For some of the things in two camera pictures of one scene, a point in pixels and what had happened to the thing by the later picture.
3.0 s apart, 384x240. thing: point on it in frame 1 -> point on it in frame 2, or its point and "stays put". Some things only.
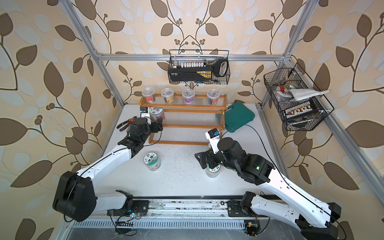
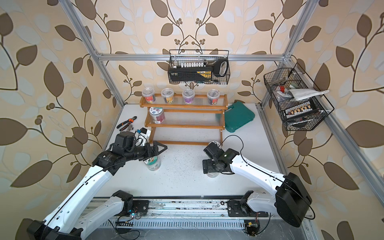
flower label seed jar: x=156 y=112 stays put
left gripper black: x=156 y=127 -> x=156 y=152
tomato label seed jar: x=212 y=172 stays put
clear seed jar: x=213 y=95 stays put
